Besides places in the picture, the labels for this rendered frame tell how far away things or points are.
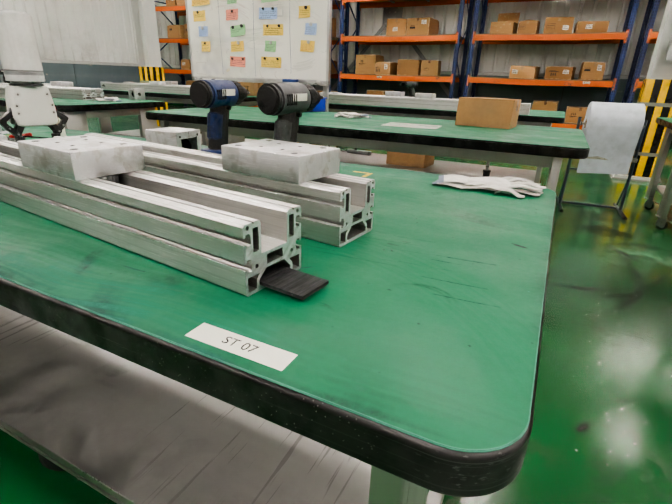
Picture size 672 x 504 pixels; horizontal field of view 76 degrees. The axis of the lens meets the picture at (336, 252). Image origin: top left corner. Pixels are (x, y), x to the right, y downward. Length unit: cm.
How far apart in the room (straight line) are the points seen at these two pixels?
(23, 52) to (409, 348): 119
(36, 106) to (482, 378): 125
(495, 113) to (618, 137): 172
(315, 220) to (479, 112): 204
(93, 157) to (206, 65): 388
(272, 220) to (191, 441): 72
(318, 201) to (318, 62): 325
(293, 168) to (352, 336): 30
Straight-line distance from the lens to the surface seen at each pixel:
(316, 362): 39
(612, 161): 419
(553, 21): 1014
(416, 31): 1060
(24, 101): 138
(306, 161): 64
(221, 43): 444
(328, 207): 62
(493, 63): 1116
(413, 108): 405
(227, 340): 42
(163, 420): 120
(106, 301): 53
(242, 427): 114
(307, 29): 392
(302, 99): 91
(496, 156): 212
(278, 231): 53
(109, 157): 73
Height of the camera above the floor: 101
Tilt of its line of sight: 22 degrees down
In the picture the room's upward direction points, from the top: 2 degrees clockwise
